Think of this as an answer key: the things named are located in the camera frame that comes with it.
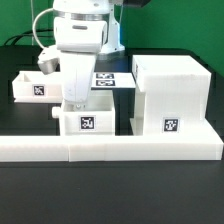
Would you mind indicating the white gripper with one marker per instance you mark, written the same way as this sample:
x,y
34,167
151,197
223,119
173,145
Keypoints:
x,y
77,70

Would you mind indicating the white drawer tray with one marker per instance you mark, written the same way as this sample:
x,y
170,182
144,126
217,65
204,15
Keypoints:
x,y
35,87
97,117

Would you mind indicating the white drawer cabinet box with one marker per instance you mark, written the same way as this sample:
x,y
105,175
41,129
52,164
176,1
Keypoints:
x,y
171,93

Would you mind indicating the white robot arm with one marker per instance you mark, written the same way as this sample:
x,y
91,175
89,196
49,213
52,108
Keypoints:
x,y
83,29

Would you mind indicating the marker tag sheet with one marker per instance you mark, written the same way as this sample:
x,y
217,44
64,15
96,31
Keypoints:
x,y
112,80

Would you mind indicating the white L-shaped fence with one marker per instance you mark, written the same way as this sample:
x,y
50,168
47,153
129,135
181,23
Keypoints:
x,y
202,143

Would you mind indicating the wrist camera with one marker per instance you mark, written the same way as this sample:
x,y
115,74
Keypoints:
x,y
48,59

